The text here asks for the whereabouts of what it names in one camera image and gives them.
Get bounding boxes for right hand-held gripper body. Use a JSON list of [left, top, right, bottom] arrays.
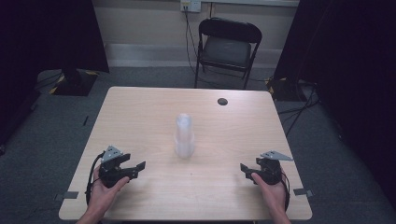
[[255, 150, 294, 186]]

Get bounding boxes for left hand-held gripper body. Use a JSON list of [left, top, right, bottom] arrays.
[[98, 145, 139, 189]]

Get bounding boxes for person's left hand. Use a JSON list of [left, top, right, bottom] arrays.
[[89, 165, 131, 215]]

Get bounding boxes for person's right hand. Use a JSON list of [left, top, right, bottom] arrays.
[[250, 169, 288, 217]]

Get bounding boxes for grey tape strip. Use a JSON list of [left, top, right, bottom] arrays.
[[292, 188, 314, 198], [53, 190, 79, 202]]

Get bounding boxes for clear plastic bottle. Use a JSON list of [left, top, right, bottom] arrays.
[[174, 112, 196, 160]]

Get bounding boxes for black stand base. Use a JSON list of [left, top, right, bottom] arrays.
[[49, 68, 100, 97], [266, 76, 309, 103]]

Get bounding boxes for black folding chair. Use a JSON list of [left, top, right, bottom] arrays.
[[193, 17, 263, 91]]

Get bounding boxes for black curtain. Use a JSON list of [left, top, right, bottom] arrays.
[[0, 0, 110, 147], [274, 0, 396, 213]]

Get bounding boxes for black floor cables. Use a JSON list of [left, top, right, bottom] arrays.
[[276, 78, 321, 138]]

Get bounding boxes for white wall socket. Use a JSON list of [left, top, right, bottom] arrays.
[[179, 0, 203, 14]]

